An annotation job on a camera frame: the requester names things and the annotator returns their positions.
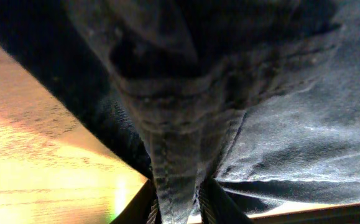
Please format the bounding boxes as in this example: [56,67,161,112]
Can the navy blue shorts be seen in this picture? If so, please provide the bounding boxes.
[0,0,360,223]

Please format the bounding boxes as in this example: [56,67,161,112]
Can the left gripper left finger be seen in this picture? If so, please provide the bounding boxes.
[110,180,160,224]

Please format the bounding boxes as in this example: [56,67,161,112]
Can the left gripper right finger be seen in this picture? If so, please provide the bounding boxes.
[198,177,254,224]

